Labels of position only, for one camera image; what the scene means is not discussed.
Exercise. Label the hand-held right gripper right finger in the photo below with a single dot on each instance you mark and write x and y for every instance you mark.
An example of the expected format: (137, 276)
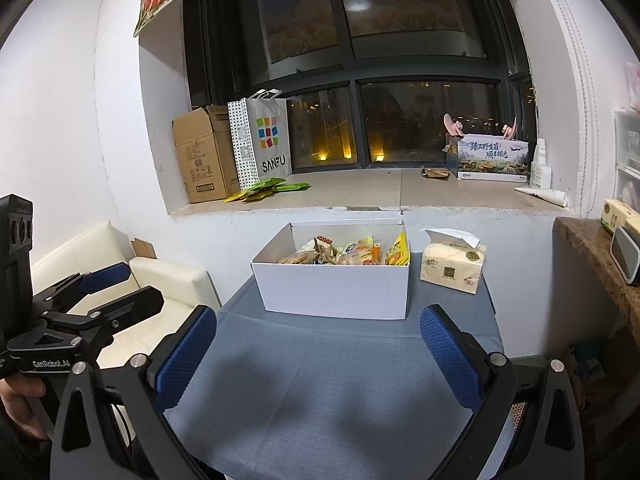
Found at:
(450, 355)

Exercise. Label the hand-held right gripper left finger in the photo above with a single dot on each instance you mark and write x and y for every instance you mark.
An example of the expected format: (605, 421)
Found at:
(185, 357)

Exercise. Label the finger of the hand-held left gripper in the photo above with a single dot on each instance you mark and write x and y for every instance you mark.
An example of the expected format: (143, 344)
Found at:
(102, 272)
(127, 310)

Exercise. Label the white cardboard box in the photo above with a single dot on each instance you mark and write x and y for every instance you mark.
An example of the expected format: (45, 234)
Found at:
(330, 290)

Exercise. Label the person's left forearm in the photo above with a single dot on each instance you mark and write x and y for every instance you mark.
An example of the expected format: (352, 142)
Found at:
(20, 457)

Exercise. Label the heap of assorted snacks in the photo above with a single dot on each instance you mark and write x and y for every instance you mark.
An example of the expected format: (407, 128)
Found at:
(350, 255)

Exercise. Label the person's left hand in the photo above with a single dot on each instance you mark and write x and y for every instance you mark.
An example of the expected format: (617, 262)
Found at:
(22, 402)

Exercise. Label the small cardboard piece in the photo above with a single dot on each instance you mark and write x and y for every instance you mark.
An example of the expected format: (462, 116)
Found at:
(144, 249)

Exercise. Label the cream leather sofa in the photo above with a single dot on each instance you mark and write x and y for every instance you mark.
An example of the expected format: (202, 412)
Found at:
(165, 280)

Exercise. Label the cream tissue pack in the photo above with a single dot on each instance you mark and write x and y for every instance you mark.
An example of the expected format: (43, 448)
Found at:
(450, 270)

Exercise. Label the blue grey tablecloth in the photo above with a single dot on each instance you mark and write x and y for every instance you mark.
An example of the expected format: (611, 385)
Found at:
(325, 370)

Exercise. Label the brown cardboard box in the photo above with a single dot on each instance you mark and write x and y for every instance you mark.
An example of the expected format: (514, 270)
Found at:
(205, 160)

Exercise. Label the brown stone counter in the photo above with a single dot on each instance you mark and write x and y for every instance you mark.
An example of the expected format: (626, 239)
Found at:
(580, 240)

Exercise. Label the brown crumpled packet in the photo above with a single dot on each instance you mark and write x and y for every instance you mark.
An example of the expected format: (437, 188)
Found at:
(435, 173)

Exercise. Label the pile of green snack packets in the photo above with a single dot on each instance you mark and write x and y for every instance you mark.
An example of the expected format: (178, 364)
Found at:
(265, 189)

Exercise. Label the white tube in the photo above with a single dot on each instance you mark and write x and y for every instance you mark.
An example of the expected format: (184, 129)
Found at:
(545, 195)

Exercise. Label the beige window sill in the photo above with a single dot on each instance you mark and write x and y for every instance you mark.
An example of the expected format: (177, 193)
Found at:
(360, 187)

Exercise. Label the white paper shopping bag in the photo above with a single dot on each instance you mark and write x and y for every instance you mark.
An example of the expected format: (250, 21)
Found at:
(265, 160)

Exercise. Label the blue printed gift box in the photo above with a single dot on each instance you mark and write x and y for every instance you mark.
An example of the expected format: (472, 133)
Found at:
(492, 160)

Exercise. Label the white rounded device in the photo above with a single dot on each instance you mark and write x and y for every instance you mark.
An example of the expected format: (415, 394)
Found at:
(625, 255)

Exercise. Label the white plastic bottle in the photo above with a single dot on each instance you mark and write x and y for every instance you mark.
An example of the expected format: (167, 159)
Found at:
(540, 170)

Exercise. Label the yellow tissue box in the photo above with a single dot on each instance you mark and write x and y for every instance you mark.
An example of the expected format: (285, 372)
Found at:
(617, 215)

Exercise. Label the pink plastic item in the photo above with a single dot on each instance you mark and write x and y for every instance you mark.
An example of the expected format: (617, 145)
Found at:
(510, 130)
(452, 127)

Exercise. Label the clear plastic drawer unit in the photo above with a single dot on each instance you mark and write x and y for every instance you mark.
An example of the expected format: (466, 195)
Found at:
(627, 160)

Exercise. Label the dark framed window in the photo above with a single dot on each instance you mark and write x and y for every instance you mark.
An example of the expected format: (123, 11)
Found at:
(350, 77)

